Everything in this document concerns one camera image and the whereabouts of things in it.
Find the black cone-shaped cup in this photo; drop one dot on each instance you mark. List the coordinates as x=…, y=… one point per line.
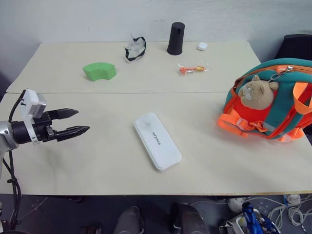
x=176, y=39

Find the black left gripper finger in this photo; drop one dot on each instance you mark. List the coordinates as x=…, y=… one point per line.
x=64, y=113
x=72, y=131

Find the white earbud case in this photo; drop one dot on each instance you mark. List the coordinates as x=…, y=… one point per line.
x=201, y=46

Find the green curved foam block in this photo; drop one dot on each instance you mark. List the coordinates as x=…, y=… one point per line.
x=99, y=71

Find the black chair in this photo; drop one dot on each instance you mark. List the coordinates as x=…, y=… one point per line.
x=296, y=46

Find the dark rounded leg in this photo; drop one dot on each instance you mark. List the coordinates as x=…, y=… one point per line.
x=189, y=219
x=129, y=219

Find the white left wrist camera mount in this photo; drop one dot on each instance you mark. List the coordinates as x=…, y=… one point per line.
x=30, y=105

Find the dark rounded left leg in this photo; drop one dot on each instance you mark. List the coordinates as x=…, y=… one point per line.
x=129, y=219

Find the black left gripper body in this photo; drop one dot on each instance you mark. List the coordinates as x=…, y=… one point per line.
x=44, y=126

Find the orange candy in clear wrapper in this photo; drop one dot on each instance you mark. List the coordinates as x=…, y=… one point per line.
x=192, y=69

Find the white plastic rectangular case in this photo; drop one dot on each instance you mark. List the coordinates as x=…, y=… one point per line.
x=157, y=141

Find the dark rounded right leg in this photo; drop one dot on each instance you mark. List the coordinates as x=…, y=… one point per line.
x=189, y=219

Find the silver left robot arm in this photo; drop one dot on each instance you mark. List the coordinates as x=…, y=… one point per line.
x=6, y=136

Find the teal and orange backpack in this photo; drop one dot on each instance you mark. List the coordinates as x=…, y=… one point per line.
x=270, y=102

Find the blue device on floor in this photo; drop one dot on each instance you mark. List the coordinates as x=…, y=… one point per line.
x=256, y=219

